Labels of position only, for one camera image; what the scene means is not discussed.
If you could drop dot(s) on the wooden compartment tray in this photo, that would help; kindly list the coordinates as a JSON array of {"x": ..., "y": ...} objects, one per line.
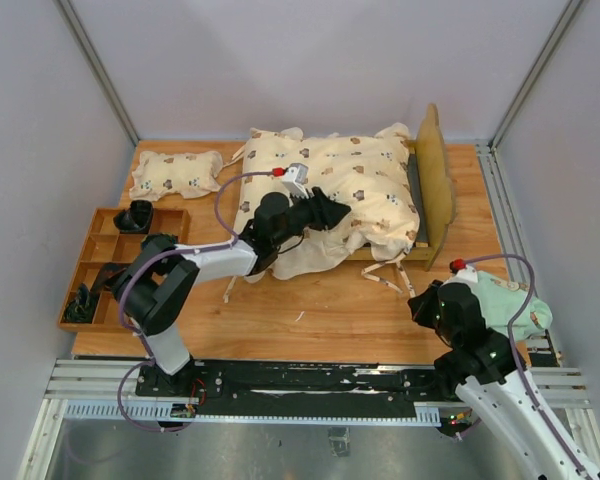
[{"x": 104, "y": 243}]

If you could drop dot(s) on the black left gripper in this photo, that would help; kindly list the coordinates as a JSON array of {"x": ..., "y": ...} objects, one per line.
[{"x": 326, "y": 213}]

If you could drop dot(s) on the black rolled sock top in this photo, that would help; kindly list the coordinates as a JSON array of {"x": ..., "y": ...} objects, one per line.
[{"x": 136, "y": 219}]

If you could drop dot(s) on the white slotted cable duct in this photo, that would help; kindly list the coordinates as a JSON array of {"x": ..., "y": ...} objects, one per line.
[{"x": 144, "y": 411}]

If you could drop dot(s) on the cream animal print mattress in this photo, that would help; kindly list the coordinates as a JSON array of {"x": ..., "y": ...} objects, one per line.
[{"x": 369, "y": 174}]

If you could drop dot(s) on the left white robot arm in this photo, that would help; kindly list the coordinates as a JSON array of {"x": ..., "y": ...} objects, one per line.
[{"x": 151, "y": 292}]

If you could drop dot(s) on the mint green cloth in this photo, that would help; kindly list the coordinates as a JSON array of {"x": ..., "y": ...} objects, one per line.
[{"x": 500, "y": 300}]

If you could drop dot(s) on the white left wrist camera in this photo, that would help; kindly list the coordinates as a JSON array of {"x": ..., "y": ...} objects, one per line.
[{"x": 293, "y": 179}]

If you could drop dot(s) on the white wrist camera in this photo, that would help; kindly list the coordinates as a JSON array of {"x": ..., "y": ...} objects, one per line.
[
  {"x": 293, "y": 179},
  {"x": 463, "y": 272}
]

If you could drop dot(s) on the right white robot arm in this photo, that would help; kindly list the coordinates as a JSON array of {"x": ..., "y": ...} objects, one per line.
[{"x": 487, "y": 373}]

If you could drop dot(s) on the rolled dark green sock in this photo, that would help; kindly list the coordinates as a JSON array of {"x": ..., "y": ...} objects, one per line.
[{"x": 159, "y": 239}]

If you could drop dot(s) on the wooden pet bed frame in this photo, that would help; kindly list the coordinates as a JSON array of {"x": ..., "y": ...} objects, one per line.
[{"x": 431, "y": 188}]

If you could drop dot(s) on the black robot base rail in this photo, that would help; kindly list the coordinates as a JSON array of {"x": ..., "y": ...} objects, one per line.
[{"x": 222, "y": 386}]

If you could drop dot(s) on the small animal print pillow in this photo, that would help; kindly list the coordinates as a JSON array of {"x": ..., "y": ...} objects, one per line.
[{"x": 190, "y": 175}]

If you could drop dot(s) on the dark folded sock middle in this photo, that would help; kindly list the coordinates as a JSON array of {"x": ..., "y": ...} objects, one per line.
[{"x": 107, "y": 276}]

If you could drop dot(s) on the dark patterned sock bottom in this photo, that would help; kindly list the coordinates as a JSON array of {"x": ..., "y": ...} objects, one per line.
[{"x": 81, "y": 309}]

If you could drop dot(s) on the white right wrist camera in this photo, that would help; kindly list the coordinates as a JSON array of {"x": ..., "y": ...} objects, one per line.
[{"x": 463, "y": 272}]

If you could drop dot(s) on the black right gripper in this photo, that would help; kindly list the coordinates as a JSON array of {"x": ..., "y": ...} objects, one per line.
[{"x": 421, "y": 303}]

